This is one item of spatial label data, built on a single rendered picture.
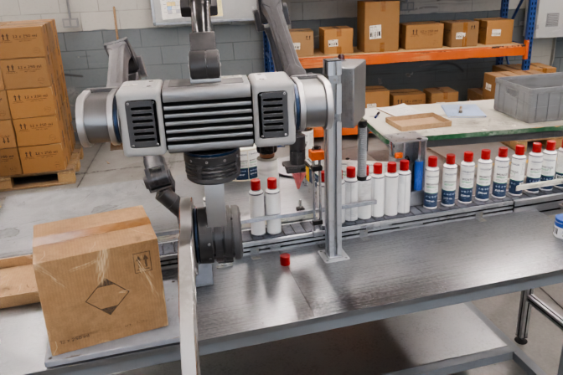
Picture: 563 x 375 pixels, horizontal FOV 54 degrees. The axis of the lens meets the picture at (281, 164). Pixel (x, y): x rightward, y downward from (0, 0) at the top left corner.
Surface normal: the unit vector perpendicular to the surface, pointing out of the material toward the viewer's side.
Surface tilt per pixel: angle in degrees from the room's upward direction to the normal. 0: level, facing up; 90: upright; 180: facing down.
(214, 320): 0
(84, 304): 90
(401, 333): 0
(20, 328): 0
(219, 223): 90
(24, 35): 89
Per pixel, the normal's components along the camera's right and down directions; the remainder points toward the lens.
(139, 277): 0.39, 0.29
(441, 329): -0.04, -0.94
